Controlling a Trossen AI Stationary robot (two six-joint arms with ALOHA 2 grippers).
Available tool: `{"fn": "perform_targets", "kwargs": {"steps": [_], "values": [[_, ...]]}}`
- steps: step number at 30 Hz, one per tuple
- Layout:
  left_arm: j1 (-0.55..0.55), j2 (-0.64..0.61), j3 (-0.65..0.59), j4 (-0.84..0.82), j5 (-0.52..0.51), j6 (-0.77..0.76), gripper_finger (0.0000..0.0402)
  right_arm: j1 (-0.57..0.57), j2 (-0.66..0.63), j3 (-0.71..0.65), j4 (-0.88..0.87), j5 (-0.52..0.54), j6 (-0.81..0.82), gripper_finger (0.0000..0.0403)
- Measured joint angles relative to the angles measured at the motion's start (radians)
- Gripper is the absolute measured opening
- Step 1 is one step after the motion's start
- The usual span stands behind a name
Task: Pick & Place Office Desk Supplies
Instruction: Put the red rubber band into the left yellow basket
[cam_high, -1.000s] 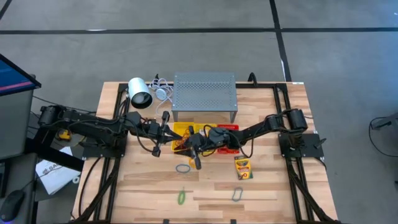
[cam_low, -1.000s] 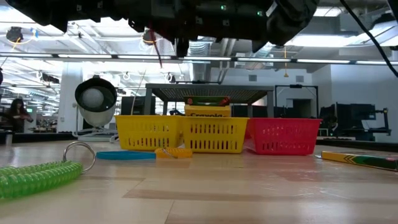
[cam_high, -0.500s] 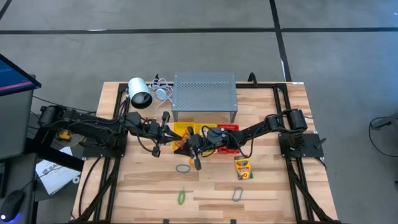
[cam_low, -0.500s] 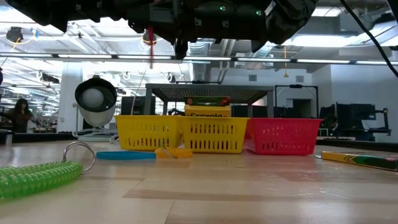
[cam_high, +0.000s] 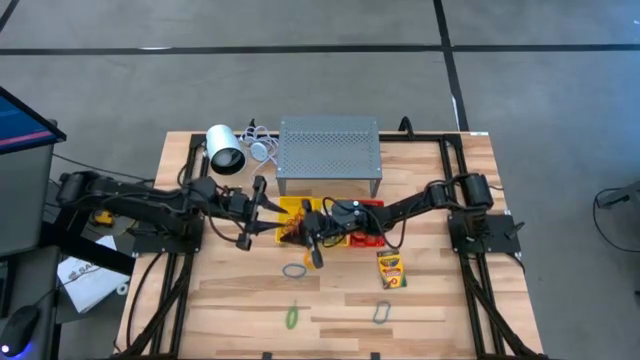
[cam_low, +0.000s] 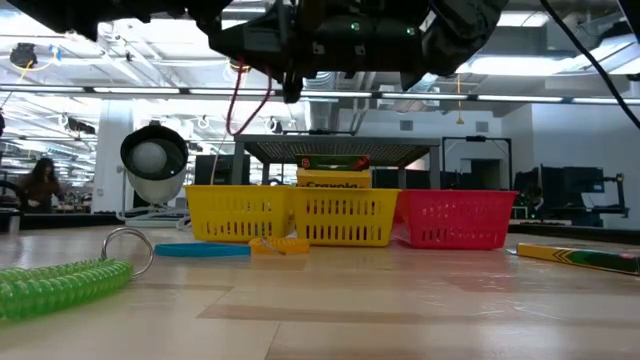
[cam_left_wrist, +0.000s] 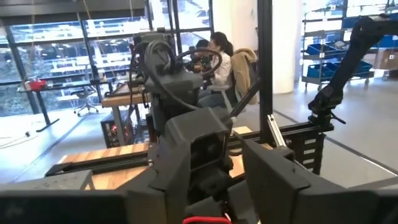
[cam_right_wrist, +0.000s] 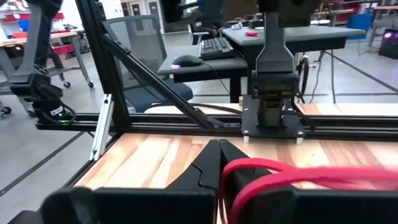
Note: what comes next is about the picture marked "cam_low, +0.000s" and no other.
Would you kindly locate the red plastic slotted basket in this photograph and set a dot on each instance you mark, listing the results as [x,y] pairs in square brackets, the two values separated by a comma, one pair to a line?
[455,200]

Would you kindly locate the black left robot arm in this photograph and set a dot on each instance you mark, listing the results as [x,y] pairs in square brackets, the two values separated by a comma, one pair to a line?
[125,12]

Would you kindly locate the black ceiling-mounted camera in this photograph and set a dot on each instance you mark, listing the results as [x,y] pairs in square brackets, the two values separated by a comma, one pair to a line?
[22,55]

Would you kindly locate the silver ventilation duct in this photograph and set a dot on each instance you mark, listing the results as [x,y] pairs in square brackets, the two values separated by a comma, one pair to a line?
[322,112]

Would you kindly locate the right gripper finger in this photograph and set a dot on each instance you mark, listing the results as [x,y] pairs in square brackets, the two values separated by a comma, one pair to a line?
[293,85]

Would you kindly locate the black background workstation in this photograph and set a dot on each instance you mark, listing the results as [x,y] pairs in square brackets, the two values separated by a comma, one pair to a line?
[565,190]

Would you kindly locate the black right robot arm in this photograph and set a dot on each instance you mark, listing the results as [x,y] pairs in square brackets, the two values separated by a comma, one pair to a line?
[450,30]

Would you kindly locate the person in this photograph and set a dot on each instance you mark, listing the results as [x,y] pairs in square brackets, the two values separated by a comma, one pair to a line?
[40,190]

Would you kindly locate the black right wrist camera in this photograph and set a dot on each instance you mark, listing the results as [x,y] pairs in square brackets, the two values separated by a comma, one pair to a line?
[250,40]

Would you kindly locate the overhead light strip bar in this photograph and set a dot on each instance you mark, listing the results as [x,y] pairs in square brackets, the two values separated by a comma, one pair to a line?
[150,91]

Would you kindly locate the blue rubber band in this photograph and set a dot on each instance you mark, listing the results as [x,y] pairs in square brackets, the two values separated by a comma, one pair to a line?
[200,250]

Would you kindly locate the grey perforated metal shelf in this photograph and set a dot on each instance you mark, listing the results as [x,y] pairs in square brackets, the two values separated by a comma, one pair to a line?
[340,147]

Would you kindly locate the yellow plastic slotted basket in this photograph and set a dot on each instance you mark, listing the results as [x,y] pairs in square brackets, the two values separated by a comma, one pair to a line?
[345,197]
[235,197]

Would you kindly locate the white cylindrical desk lamp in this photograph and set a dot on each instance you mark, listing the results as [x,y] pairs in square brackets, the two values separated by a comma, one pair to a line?
[155,190]

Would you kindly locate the black background monitor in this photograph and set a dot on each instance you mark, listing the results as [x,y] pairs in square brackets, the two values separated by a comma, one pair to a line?
[220,170]

